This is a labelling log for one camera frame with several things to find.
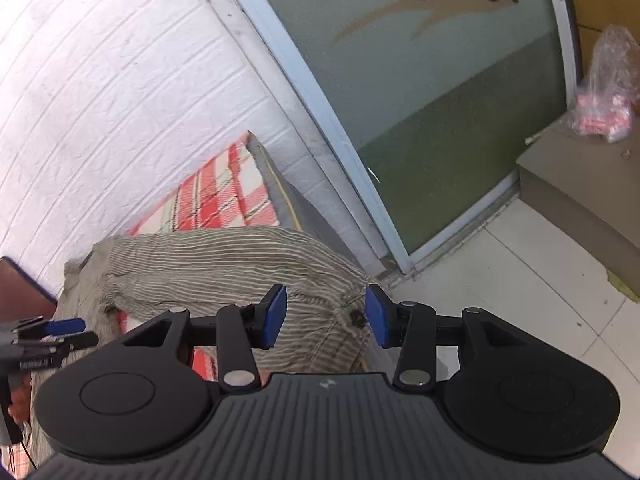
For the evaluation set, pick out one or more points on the pink plastic bag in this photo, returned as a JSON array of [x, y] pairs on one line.
[[610, 90]]

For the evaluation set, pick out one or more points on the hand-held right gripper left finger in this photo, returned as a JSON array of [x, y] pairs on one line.
[[275, 317]]

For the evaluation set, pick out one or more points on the brown wooden headboard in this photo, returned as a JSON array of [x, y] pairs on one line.
[[25, 285]]

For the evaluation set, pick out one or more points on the grey mattress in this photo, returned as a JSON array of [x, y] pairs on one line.
[[310, 220]]

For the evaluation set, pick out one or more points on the frosted glass sliding door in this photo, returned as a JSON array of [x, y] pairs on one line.
[[425, 85]]

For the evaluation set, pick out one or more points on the grey striped shirt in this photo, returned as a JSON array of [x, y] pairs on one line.
[[225, 265]]

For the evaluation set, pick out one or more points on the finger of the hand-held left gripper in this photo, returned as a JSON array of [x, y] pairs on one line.
[[65, 326], [75, 342]]

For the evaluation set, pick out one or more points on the red plaid blanket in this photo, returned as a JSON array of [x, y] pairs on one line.
[[220, 195]]

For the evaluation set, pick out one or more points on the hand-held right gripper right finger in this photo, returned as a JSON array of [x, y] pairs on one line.
[[380, 317]]

